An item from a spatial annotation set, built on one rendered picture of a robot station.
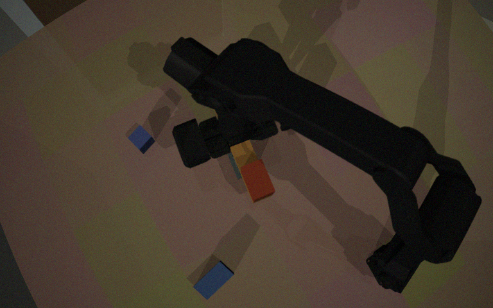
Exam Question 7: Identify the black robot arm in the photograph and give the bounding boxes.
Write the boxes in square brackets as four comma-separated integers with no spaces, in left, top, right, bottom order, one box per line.
[163,37,482,294]

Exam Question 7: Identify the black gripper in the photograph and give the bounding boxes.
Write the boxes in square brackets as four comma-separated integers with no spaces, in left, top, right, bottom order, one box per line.
[172,117,279,169]

